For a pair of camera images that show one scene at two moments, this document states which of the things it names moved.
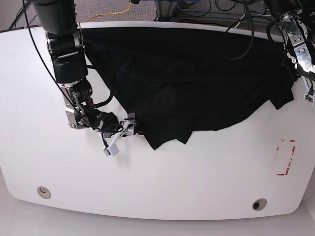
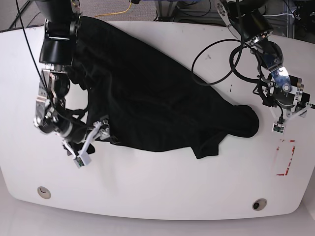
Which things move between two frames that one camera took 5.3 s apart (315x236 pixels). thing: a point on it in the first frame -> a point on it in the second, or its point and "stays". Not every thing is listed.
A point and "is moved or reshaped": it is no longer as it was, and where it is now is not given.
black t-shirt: (173, 81) is moved or reshaped
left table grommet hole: (44, 192) stays
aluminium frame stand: (166, 10) stays
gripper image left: (128, 126) -> (77, 138)
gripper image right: (308, 84) -> (293, 104)
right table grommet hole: (259, 204) stays
